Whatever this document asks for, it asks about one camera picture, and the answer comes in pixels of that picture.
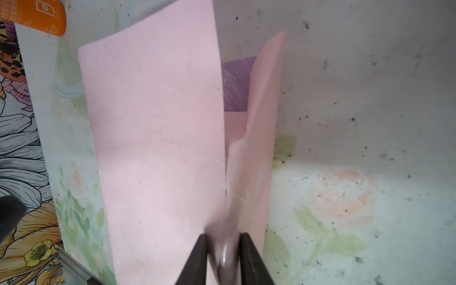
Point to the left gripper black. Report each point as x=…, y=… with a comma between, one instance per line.
x=12, y=211

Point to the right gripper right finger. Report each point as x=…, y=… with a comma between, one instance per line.
x=253, y=268

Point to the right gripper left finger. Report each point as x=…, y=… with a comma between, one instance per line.
x=195, y=268

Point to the purple wrapping paper sheet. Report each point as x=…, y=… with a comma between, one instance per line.
x=172, y=163

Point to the orange tube bottle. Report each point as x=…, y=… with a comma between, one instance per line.
x=47, y=16

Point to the aluminium front rail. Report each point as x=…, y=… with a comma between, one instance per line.
x=74, y=272

